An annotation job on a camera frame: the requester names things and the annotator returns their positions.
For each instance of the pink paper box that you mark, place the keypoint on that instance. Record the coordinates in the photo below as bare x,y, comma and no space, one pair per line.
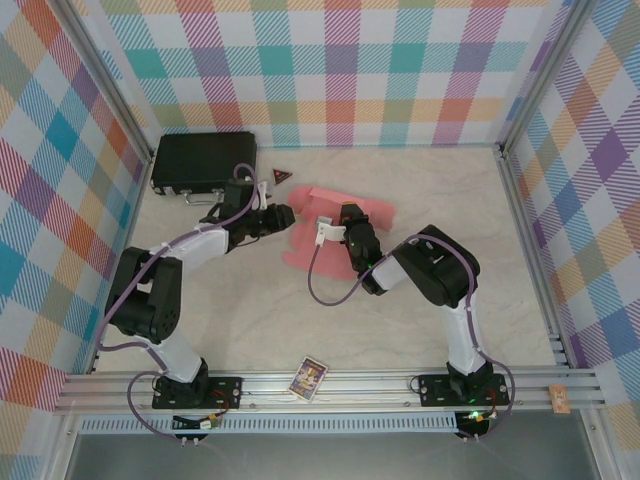
305,250

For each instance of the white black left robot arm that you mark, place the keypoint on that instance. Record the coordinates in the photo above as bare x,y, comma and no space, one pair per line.
150,300

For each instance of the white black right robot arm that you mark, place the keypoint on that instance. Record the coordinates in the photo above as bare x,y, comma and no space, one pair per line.
440,270

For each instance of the dark triangular patch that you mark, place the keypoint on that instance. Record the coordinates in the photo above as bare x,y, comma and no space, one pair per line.
281,176

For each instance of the black carrying case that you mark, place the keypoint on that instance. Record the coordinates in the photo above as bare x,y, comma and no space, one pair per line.
200,160

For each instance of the small playing card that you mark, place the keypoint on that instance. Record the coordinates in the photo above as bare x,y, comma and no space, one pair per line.
307,378

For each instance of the small black control board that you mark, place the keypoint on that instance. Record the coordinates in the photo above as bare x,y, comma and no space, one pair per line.
192,423
474,422

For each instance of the grey metal panel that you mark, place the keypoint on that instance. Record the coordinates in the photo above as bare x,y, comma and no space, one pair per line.
325,457

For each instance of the small wooden block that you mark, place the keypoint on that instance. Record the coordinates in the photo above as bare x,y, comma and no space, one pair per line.
560,399

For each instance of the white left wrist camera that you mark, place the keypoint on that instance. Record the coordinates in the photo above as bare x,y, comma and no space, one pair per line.
263,192

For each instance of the aluminium side rail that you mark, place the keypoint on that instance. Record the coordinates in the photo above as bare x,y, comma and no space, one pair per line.
522,215
128,215

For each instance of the long aluminium frame rail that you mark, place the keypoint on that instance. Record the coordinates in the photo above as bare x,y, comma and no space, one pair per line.
360,392

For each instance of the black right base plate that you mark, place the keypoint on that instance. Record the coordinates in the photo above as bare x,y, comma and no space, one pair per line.
435,387

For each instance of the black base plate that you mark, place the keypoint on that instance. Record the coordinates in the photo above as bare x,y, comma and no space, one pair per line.
435,387
225,390

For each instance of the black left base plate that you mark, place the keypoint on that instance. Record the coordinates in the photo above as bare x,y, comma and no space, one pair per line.
225,390

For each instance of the aluminium frame post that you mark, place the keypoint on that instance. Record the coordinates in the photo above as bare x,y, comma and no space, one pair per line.
541,80
107,85

